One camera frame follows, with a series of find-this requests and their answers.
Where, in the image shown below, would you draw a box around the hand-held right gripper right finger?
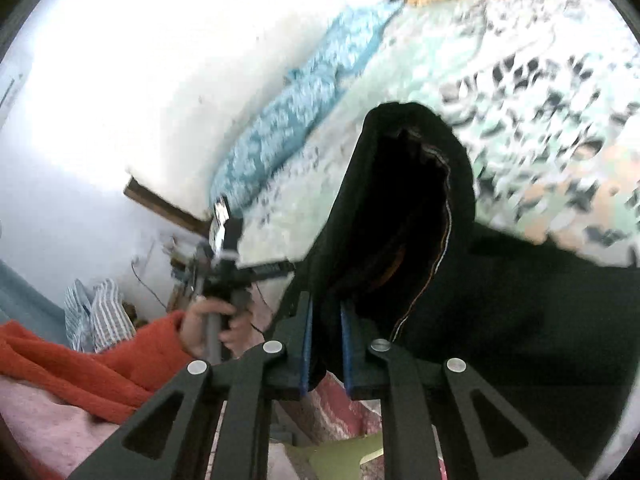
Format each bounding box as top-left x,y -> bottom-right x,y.
340,301 -> 586,480

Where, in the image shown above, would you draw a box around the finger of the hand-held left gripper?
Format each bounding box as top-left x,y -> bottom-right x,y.
239,259 -> 295,282

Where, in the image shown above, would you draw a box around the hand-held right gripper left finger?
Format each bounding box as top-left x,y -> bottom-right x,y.
67,290 -> 316,480

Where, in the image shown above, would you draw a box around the black pants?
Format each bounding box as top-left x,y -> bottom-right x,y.
272,101 -> 640,476

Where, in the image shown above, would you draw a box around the person's left forearm orange sleeve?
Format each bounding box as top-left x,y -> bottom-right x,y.
0,310 -> 197,426

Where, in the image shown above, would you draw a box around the person's left hand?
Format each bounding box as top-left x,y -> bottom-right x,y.
179,297 -> 252,358

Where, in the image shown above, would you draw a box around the pink patterned cloth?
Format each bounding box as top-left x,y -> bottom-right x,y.
282,374 -> 387,448

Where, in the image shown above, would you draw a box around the green sheet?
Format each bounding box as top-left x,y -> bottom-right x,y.
282,434 -> 387,480

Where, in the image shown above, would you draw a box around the teal patterned blanket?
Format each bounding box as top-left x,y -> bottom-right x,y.
209,67 -> 343,211

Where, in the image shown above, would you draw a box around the blue white striped cloth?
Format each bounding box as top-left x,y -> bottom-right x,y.
63,277 -> 137,354

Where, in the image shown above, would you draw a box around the teal patterned pillow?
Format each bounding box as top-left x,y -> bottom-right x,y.
287,0 -> 407,83

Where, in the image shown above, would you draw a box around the person's pink clothing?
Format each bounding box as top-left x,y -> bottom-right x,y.
0,374 -> 223,480

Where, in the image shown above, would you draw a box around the leaf print bed sheet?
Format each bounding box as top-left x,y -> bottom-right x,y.
215,0 -> 640,271

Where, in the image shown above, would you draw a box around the dark wooden bed frame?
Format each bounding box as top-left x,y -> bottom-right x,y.
123,176 -> 217,237

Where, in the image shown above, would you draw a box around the thin black cable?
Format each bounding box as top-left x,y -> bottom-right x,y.
131,257 -> 170,313

